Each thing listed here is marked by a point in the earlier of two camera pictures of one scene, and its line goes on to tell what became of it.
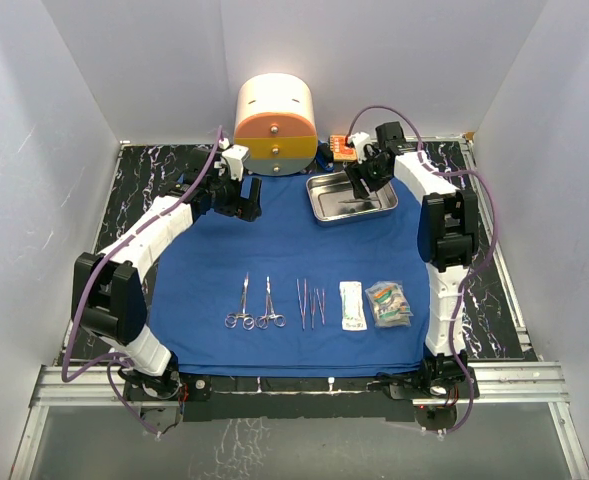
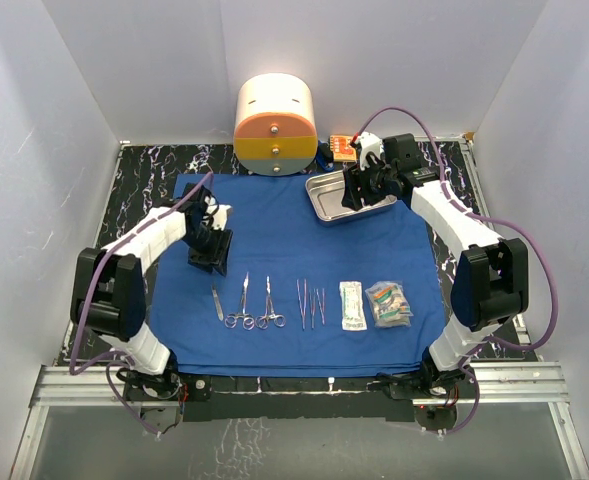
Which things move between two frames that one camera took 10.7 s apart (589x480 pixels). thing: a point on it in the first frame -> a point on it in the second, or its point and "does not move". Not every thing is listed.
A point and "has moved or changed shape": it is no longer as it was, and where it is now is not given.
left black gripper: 249,208 -> 214,259
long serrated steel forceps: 302,307 does not move
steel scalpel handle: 353,200 has moved or changed shape
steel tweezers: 321,306 does not move
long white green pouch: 353,316 does not move
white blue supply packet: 390,304 does not move
